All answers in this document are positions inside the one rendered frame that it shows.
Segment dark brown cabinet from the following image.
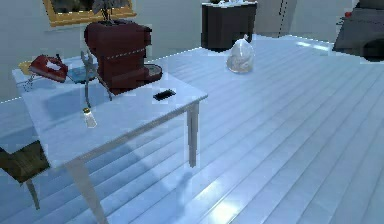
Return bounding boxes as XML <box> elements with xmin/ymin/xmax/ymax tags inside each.
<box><xmin>200</xmin><ymin>0</ymin><xmax>258</xmax><ymax>53</ymax></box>

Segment dark grey sofa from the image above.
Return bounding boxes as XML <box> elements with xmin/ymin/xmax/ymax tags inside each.
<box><xmin>332</xmin><ymin>0</ymin><xmax>384</xmax><ymax>63</ymax></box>

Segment dark red coffee machine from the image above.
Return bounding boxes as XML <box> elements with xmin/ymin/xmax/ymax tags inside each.
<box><xmin>83</xmin><ymin>19</ymin><xmax>164</xmax><ymax>96</ymax></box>

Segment gold framed picture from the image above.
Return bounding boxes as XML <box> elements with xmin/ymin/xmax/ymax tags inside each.
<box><xmin>42</xmin><ymin>0</ymin><xmax>138</xmax><ymax>28</ymax></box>

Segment black phone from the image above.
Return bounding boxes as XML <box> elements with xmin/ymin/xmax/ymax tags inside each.
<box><xmin>152</xmin><ymin>88</ymin><xmax>177</xmax><ymax>102</ymax></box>

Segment brown wooden chair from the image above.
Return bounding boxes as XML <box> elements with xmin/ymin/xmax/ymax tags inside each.
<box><xmin>0</xmin><ymin>139</ymin><xmax>52</xmax><ymax>211</ymax></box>

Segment white table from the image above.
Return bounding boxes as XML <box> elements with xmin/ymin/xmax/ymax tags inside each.
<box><xmin>11</xmin><ymin>54</ymin><xmax>209</xmax><ymax>224</ymax></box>

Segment dark house plant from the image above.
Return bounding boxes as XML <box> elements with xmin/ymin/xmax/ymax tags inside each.
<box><xmin>91</xmin><ymin>0</ymin><xmax>131</xmax><ymax>25</ymax></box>

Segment red clothes iron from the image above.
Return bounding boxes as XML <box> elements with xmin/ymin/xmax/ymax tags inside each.
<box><xmin>28</xmin><ymin>54</ymin><xmax>69</xmax><ymax>84</ymax></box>

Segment glass salt shaker gold cap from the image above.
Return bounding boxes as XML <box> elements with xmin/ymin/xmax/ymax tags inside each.
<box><xmin>82</xmin><ymin>107</ymin><xmax>98</xmax><ymax>129</ymax></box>

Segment grey metal tongs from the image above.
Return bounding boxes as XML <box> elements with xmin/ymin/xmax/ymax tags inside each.
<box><xmin>80</xmin><ymin>50</ymin><xmax>114</xmax><ymax>109</ymax></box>

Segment clear plastic garbage bag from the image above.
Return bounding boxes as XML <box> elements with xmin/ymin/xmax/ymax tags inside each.
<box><xmin>226</xmin><ymin>33</ymin><xmax>256</xmax><ymax>75</ymax></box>

